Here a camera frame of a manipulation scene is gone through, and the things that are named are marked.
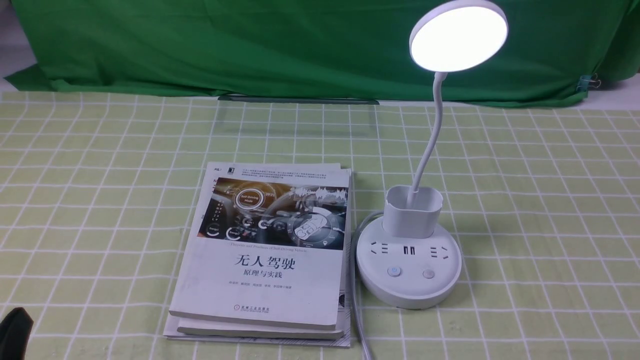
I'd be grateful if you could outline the white round desk lamp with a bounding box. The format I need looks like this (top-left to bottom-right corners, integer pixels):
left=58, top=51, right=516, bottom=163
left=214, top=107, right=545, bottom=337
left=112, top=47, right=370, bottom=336
left=350, top=0, right=509, bottom=310

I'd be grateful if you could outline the top self-driving textbook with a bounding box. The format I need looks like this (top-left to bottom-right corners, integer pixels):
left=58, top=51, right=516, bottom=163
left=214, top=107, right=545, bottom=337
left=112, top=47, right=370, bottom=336
left=169, top=161, right=352, bottom=331

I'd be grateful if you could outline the clear acrylic sheet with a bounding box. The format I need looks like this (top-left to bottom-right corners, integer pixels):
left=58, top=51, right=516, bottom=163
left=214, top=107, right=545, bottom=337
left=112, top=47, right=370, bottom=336
left=214, top=95, right=380, bottom=139

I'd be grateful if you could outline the green checkered tablecloth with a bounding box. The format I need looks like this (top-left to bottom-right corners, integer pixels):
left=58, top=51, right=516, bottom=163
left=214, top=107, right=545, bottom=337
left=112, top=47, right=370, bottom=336
left=0, top=92, right=640, bottom=360

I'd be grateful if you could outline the green backdrop cloth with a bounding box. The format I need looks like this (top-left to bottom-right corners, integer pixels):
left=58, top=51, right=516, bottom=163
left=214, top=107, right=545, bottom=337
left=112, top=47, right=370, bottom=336
left=6, top=0, right=639, bottom=108

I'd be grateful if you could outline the green binder clip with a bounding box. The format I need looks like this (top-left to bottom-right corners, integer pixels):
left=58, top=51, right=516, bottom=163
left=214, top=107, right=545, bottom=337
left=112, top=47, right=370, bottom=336
left=575, top=73, right=602, bottom=92

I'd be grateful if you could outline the black object at corner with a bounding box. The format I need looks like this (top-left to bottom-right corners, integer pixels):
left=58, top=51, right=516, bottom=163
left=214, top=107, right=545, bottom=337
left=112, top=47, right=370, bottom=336
left=0, top=307, right=34, bottom=360

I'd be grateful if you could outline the white lamp power cable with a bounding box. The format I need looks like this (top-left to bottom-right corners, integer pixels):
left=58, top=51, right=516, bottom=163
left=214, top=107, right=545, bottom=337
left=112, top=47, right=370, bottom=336
left=349, top=210, right=385, bottom=360

